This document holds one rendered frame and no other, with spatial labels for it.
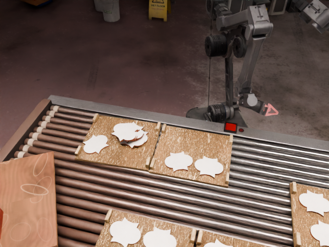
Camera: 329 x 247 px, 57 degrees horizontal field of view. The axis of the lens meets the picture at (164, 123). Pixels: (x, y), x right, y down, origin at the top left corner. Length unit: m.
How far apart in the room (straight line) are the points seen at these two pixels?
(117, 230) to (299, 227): 0.81
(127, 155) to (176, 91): 2.01
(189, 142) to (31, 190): 0.84
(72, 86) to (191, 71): 1.49
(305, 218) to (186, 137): 0.72
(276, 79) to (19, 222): 3.32
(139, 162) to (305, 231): 0.85
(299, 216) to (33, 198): 1.21
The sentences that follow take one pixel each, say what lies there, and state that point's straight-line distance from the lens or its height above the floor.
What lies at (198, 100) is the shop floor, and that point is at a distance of 3.45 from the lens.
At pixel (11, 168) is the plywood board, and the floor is 1.04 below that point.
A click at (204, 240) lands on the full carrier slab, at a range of 1.41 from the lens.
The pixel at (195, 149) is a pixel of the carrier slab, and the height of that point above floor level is 0.94.
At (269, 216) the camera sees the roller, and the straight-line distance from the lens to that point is 1.55.
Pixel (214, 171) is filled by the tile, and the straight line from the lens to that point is 1.59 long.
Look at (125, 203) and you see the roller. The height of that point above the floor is 0.92.
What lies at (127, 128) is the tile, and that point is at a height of 1.00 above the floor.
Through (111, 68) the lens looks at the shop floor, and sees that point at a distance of 3.98.
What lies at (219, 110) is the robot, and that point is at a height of 0.41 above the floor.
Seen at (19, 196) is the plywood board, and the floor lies 1.04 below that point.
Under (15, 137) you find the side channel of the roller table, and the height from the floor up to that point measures 0.95.
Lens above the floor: 2.21
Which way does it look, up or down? 45 degrees down
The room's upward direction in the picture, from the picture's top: straight up
